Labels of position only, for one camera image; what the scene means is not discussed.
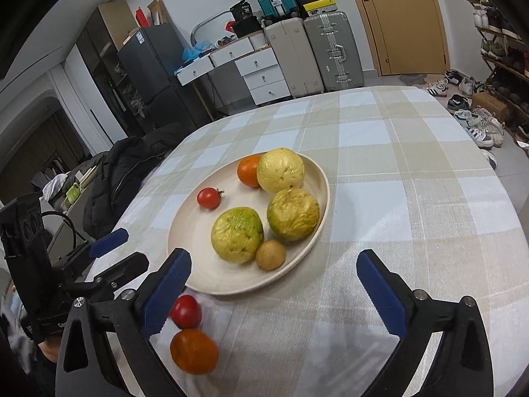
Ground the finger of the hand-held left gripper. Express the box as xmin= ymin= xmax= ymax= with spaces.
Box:
xmin=62 ymin=227 xmax=129 ymax=271
xmin=85 ymin=251 xmax=150 ymax=298

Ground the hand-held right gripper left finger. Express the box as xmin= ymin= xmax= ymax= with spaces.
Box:
xmin=55 ymin=247 xmax=193 ymax=397

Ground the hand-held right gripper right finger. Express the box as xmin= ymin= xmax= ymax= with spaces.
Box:
xmin=356 ymin=249 xmax=495 ymax=397

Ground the red tomato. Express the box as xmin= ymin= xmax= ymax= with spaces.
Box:
xmin=197 ymin=187 xmax=225 ymax=209
xmin=171 ymin=295 xmax=202 ymax=329

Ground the cream round plate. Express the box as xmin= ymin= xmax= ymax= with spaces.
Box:
xmin=166 ymin=151 xmax=330 ymax=296

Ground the orange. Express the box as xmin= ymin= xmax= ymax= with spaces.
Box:
xmin=170 ymin=329 xmax=219 ymax=375
xmin=237 ymin=155 xmax=265 ymax=189

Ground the green yellow guava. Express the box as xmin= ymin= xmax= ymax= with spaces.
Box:
xmin=211 ymin=207 xmax=264 ymax=264

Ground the brown round fruit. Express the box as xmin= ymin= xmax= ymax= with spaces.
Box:
xmin=255 ymin=240 xmax=287 ymax=272

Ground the brown speckled yellow guava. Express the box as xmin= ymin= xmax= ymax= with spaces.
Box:
xmin=266 ymin=189 xmax=321 ymax=243

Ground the pale yellow guava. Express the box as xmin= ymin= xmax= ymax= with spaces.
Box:
xmin=256 ymin=148 xmax=305 ymax=194

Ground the person's left hand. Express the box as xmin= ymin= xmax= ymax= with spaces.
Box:
xmin=39 ymin=333 xmax=62 ymax=362

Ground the black jacket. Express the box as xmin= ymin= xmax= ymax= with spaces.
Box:
xmin=83 ymin=123 xmax=186 ymax=238

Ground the dark grey fridge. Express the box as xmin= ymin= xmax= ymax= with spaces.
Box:
xmin=117 ymin=22 xmax=207 ymax=137

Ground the dark wooden cabinet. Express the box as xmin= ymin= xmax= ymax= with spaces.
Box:
xmin=76 ymin=1 xmax=143 ymax=137

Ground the group of sneakers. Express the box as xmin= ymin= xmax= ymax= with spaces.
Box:
xmin=422 ymin=69 xmax=507 ymax=170

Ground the blue plastic bag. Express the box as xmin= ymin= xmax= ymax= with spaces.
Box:
xmin=183 ymin=40 xmax=211 ymax=64

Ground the low cardboard box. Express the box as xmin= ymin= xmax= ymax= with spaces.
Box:
xmin=471 ymin=92 xmax=508 ymax=122

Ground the white desk with drawers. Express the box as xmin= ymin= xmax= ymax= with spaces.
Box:
xmin=177 ymin=35 xmax=292 ymax=116

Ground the brown cardboard box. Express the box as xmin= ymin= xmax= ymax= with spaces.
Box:
xmin=147 ymin=0 xmax=168 ymax=25

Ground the curved metal tube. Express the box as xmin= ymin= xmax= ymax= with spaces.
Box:
xmin=191 ymin=9 xmax=232 ymax=46

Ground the silver suitcase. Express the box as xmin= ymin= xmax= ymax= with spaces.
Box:
xmin=304 ymin=10 xmax=364 ymax=92

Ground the beige suitcase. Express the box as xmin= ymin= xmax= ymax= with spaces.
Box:
xmin=264 ymin=17 xmax=325 ymax=99

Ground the black bag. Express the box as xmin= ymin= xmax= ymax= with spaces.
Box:
xmin=233 ymin=17 xmax=265 ymax=39

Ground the small black box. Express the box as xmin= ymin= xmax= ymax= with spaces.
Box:
xmin=229 ymin=1 xmax=254 ymax=21

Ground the wooden shoe rack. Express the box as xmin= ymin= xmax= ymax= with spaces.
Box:
xmin=463 ymin=0 xmax=529 ymax=133

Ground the wooden door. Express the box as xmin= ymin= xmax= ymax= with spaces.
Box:
xmin=341 ymin=0 xmax=450 ymax=77

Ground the yellow and black shoe box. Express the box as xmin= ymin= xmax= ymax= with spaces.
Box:
xmin=303 ymin=1 xmax=340 ymax=19

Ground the black cable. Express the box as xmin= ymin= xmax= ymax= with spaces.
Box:
xmin=39 ymin=211 xmax=78 ymax=249

